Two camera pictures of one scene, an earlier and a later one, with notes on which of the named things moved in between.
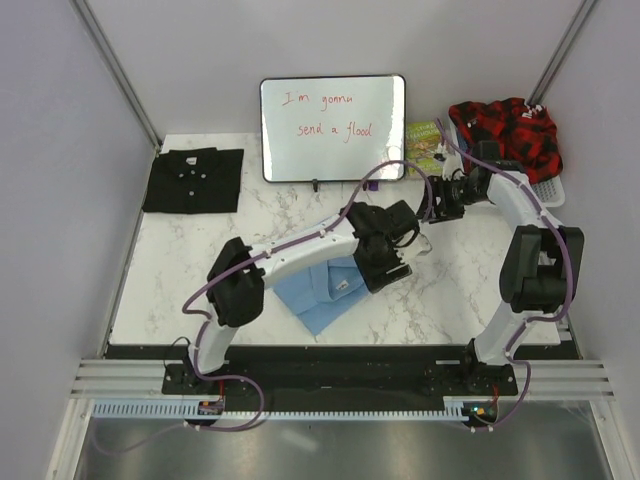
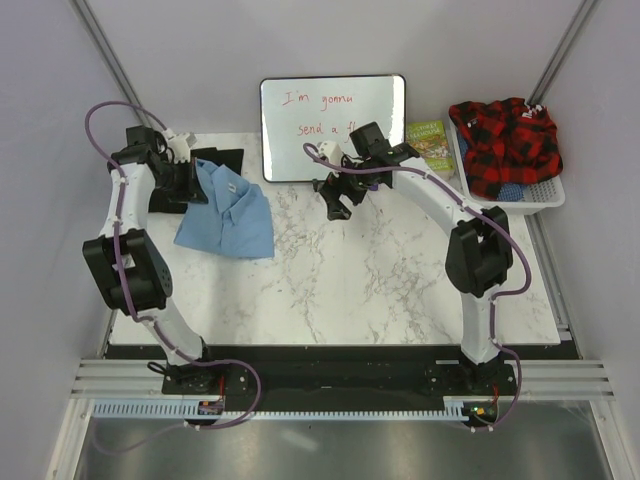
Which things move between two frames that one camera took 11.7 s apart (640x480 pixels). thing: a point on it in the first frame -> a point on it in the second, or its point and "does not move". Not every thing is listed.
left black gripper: [374, 279] -> [192, 191]
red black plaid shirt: [527, 133] does not move
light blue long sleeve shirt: [324, 294] -> [235, 222]
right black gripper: [445, 210] -> [332, 190]
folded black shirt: [195, 181] does not move
